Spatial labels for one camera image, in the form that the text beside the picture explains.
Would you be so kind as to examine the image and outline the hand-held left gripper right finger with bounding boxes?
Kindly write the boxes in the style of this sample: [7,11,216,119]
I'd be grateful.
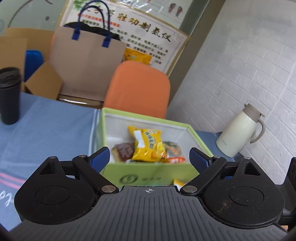
[180,147,262,195]

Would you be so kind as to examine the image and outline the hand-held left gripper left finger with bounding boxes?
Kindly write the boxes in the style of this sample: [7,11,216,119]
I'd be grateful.
[38,147,119,194]

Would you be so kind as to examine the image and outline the green fabric storage box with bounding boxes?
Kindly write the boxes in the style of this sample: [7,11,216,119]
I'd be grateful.
[97,107,214,187]

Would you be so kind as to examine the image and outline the brown snack packet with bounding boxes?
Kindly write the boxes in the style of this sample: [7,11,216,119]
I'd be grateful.
[112,142,136,162]

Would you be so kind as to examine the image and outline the orange and dark snack packet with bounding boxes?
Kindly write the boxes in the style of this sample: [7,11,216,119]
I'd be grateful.
[163,141,187,164]

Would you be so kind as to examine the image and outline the cream thermos jug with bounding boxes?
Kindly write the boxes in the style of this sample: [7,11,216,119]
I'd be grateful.
[216,103,266,157]

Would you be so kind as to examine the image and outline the yellow snack packet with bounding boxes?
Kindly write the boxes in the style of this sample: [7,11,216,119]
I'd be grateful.
[128,125,167,163]

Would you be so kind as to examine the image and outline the blue tablecloth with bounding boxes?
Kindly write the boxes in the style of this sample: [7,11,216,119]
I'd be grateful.
[0,91,245,232]

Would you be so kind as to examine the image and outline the orange chair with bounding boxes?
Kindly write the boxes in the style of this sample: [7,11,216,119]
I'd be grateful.
[103,61,171,120]

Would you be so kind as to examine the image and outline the open cardboard box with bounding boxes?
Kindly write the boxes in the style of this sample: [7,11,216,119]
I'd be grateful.
[0,28,64,100]

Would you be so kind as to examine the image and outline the black travel tumbler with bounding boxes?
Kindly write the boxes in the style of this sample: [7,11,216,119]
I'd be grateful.
[0,67,22,126]

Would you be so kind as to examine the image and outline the frosted glass panel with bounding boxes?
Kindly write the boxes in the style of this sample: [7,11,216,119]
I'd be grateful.
[0,0,67,37]

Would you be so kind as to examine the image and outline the brown paper bag blue handles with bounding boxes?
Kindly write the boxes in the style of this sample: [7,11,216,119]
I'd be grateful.
[50,0,127,102]

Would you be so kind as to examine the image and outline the wall poster with large characters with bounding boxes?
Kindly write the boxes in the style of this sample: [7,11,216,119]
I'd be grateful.
[60,0,190,77]

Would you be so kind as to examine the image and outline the wall poster with photos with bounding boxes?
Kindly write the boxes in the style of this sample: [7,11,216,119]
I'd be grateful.
[132,0,193,25]

